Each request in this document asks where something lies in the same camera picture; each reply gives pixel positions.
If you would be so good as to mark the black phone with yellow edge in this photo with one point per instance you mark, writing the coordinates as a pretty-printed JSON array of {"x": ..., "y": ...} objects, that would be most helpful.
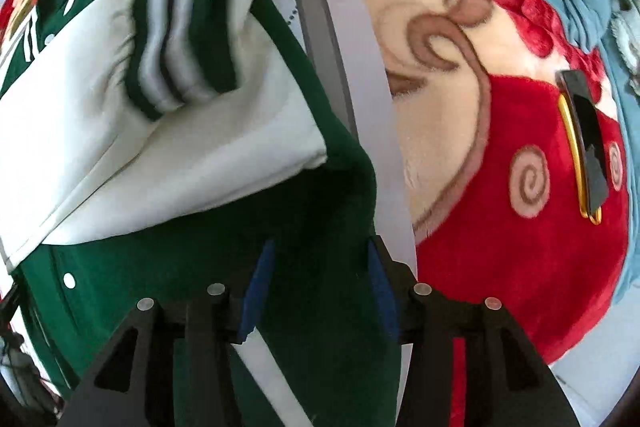
[{"x": 586, "y": 142}]

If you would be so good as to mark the green and white varsity jacket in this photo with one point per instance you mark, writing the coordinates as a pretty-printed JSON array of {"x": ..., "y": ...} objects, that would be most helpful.
[{"x": 190, "y": 157}]

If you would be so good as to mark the red and cream printed blanket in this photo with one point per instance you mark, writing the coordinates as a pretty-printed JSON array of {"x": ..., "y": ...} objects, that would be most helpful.
[{"x": 500, "y": 187}]

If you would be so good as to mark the white and grey folding board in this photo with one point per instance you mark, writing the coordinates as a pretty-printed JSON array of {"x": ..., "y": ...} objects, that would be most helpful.
[{"x": 350, "y": 57}]

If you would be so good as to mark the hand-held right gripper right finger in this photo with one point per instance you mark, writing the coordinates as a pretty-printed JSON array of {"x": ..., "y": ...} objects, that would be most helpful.
[{"x": 381, "y": 287}]

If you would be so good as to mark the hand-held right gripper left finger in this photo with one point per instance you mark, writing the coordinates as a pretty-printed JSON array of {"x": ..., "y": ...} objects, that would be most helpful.
[{"x": 256, "y": 287}]

